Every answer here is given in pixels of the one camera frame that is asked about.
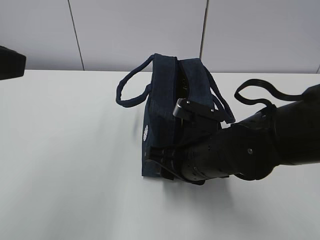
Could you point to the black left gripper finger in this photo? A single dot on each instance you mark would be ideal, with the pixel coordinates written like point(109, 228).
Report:
point(12, 64)

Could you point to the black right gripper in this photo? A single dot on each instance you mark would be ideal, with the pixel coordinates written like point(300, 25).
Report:
point(166, 159)

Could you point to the dark navy lunch bag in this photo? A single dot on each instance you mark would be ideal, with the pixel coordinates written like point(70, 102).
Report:
point(171, 79)

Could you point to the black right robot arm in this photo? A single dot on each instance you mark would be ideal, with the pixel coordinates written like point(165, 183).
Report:
point(250, 149)

